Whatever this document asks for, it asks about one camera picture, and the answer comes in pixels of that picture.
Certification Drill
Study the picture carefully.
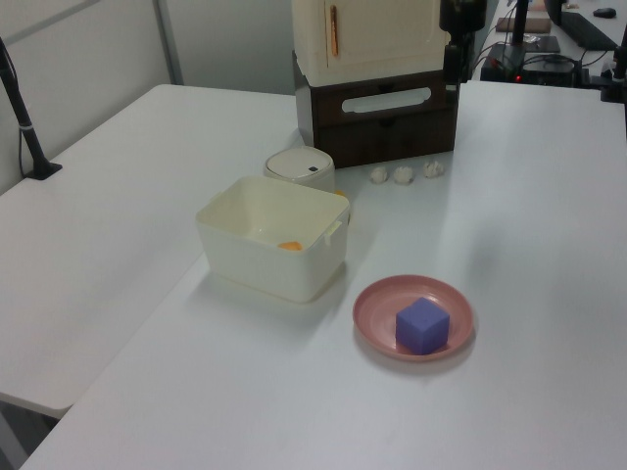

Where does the dark robot gripper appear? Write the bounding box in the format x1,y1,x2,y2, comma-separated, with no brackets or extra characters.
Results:
439,0,487,83

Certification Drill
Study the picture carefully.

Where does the purple cube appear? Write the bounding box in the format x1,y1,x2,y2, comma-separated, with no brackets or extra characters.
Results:
395,296,451,355

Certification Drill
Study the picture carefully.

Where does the black monitor stand pole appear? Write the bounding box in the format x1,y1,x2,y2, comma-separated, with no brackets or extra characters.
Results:
508,0,531,48

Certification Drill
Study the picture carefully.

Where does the black electronics box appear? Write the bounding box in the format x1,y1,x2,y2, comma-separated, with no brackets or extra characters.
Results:
480,43,590,85

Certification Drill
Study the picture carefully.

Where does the cream toy cabinet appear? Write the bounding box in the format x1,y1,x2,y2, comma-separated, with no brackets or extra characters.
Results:
291,0,453,85

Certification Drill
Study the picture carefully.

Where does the dark brown drawer box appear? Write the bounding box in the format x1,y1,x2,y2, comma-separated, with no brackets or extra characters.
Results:
292,48,460,169

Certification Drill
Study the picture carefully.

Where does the black keyboard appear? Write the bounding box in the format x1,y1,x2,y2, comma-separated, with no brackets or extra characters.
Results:
557,10,619,50

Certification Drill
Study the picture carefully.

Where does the small white lidded bin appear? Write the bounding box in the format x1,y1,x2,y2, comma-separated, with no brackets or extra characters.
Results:
263,149,337,193

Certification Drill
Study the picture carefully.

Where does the pink round plate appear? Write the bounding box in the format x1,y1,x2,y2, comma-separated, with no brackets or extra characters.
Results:
352,274,475,363

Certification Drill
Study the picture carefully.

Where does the cream plastic storage box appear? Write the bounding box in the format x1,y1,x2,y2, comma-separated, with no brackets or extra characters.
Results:
195,175,352,304

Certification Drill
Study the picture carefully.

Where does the black pole stand with clamp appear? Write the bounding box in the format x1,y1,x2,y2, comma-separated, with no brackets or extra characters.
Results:
0,36,64,181

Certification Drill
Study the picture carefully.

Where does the black table clamp mount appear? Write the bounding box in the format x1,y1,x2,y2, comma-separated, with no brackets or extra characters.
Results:
599,47,627,103

